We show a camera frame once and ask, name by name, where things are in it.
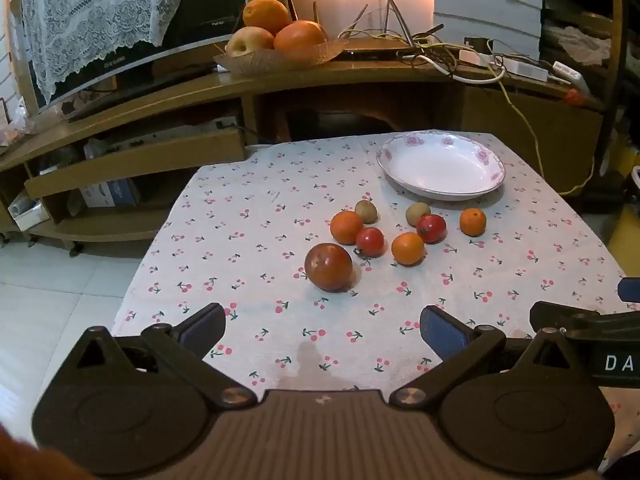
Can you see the curved black television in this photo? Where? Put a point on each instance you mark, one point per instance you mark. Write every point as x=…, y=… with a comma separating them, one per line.
x=210, y=5

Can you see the white plug adapter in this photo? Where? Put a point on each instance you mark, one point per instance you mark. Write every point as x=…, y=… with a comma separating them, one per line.
x=475, y=57

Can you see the brown kiwi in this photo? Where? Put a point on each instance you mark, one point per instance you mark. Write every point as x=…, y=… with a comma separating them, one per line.
x=366, y=211
x=417, y=212

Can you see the white slatted panel stack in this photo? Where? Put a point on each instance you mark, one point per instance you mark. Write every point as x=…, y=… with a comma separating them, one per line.
x=487, y=5

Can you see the red tomato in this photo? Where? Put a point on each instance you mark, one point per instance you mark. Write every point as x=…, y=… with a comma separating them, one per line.
x=431, y=228
x=370, y=242

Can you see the yellow apple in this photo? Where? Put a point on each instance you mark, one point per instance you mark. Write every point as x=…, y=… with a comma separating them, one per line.
x=248, y=42

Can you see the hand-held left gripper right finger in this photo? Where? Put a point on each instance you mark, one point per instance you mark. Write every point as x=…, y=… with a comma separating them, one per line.
x=442, y=331

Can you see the white cardboard box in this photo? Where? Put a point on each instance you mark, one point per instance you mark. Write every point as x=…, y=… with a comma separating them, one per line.
x=110, y=193

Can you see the cherry print tablecloth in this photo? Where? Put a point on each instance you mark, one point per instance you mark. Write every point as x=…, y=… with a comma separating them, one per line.
x=260, y=220

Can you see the small orange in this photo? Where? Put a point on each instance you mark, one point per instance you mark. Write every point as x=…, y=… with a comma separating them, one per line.
x=346, y=227
x=408, y=249
x=473, y=222

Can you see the large orange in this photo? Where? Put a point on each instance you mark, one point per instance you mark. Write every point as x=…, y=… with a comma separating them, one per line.
x=265, y=14
x=300, y=40

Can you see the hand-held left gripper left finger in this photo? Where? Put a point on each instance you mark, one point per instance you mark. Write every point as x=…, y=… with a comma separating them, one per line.
x=206, y=327

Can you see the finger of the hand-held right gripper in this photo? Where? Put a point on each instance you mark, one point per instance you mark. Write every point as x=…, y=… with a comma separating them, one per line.
x=630, y=290
x=555, y=314

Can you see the white lace cloth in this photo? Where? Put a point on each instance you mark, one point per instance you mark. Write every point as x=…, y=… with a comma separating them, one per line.
x=95, y=15

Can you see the wooden shelf unit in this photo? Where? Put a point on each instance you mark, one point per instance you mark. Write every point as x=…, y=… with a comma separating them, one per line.
x=580, y=10

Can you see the glass fruit bowl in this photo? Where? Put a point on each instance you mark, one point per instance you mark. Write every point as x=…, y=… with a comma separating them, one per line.
x=260, y=62

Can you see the white floral plate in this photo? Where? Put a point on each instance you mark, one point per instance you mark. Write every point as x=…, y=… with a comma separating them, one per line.
x=440, y=170

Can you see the clear plastic bag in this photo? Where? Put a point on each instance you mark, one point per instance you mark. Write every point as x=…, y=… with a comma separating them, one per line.
x=12, y=125

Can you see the white power strip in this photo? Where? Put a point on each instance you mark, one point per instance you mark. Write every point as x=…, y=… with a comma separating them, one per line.
x=525, y=67

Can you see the large red apple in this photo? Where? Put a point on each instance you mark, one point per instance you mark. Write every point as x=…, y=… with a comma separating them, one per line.
x=329, y=267

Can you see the wooden television stand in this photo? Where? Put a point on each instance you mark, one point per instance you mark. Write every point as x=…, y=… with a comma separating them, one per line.
x=165, y=95

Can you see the white lace doily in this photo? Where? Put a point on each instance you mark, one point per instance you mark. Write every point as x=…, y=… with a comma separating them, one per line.
x=580, y=42

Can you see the black router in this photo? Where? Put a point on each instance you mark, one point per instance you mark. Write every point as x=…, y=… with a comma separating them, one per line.
x=370, y=50

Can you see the small red object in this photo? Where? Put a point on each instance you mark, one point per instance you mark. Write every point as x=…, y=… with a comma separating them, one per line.
x=575, y=96

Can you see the white charger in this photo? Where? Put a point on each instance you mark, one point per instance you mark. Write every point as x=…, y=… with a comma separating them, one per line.
x=567, y=72

